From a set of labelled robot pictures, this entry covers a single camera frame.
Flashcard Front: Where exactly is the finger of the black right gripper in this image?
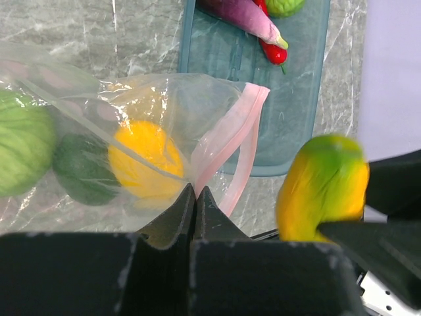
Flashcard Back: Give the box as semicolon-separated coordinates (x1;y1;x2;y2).
366;150;420;219
318;221;420;309

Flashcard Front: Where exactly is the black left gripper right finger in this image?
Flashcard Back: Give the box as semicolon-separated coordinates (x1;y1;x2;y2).
189;188;365;315

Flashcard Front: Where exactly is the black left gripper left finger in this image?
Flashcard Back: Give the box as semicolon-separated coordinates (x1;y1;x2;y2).
1;185;195;315

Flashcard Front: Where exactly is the yellow green mango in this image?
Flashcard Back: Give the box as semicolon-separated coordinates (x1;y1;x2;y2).
274;134;370;242

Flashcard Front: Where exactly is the yellow lemon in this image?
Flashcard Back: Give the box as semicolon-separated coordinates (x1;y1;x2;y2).
108;120;184;199

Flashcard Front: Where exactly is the dark green avocado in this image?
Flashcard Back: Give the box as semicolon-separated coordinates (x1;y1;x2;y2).
53;133;120;206

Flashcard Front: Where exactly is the clear zip top bag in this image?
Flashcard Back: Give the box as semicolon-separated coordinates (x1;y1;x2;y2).
1;41;270;233

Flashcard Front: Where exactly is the large green cabbage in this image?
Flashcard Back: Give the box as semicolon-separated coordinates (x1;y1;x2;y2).
1;90;57;198

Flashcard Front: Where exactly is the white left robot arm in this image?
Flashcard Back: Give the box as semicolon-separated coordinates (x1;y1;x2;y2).
1;186;420;315

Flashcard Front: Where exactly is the teal plastic tray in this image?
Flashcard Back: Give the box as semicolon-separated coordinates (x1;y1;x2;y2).
178;1;330;177

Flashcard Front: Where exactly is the red chili pepper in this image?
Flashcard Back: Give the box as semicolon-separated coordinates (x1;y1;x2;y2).
250;1;287;74

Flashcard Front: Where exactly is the small green cabbage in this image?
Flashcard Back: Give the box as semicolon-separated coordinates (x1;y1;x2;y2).
265;0;307;18

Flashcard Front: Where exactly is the purple eggplant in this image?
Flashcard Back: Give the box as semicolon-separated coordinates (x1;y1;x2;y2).
196;0;289;49

